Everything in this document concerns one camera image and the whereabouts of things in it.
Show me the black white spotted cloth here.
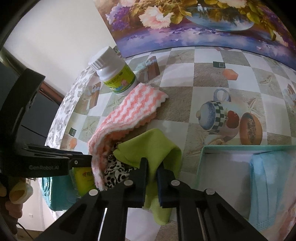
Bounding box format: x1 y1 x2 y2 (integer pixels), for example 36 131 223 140
104 154 135 189

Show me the lime green cloth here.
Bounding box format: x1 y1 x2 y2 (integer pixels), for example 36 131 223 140
113 128 182 225

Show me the teal square box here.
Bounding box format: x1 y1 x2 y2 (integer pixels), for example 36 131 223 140
39 175 79 211

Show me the green tissue pack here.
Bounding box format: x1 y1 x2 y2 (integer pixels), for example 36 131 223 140
70 167 96 197

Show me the pink white zigzag cloth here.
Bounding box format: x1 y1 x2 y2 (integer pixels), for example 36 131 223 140
88 83 169 191

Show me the light blue face mask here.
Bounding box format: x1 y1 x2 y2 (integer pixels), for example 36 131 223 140
248 151 295 231

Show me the grey floral tablecloth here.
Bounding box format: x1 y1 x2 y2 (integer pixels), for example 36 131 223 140
45 67 95 149

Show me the teal rimmed white tray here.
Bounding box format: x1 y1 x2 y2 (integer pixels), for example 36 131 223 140
194 145 296 241

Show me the checkered patterned tablecloth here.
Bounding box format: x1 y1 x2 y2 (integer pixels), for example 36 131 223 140
61 47 295 240

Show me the white pill bottle green label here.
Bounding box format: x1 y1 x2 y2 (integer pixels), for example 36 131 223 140
88 46 138 95

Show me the floral canvas painting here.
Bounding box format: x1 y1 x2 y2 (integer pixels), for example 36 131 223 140
94 1 295 68

